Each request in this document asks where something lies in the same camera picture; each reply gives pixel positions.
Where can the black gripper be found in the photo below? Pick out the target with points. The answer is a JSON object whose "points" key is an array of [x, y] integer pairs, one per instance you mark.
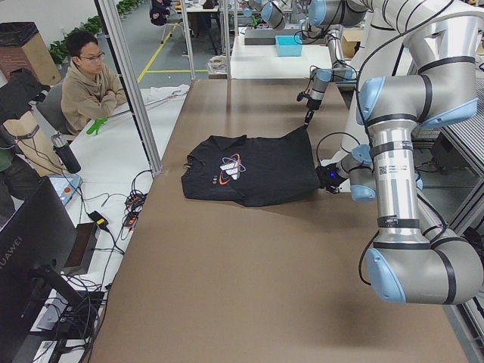
{"points": [[311, 103], [325, 177]]}

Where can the black printed t-shirt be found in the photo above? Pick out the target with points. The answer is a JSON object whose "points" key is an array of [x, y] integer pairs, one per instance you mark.
{"points": [[252, 172]]}

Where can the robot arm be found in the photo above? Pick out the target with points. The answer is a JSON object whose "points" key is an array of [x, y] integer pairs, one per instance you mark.
{"points": [[320, 78], [415, 257]]}

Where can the blue plastic bin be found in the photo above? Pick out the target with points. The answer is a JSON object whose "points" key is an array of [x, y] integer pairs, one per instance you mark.
{"points": [[288, 46]]}

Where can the green toy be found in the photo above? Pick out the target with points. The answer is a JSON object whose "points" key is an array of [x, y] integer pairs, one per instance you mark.
{"points": [[96, 126]]}

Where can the seated person beige hoodie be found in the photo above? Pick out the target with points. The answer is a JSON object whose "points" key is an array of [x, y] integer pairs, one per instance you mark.
{"points": [[90, 89]]}

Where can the black power adapter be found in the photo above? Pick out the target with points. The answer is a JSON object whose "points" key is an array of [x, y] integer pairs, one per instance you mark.
{"points": [[99, 220]]}

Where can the black water bottle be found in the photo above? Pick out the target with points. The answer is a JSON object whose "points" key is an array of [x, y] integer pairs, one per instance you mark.
{"points": [[65, 154]]}

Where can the brown cardboard box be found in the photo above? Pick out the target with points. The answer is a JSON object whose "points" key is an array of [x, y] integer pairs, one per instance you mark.
{"points": [[23, 47]]}

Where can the black Huawei monitor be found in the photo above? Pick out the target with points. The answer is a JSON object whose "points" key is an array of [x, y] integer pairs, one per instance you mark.
{"points": [[35, 245]]}

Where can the aluminium frame post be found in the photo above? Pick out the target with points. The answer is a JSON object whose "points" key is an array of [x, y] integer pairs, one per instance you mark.
{"points": [[113, 31]]}

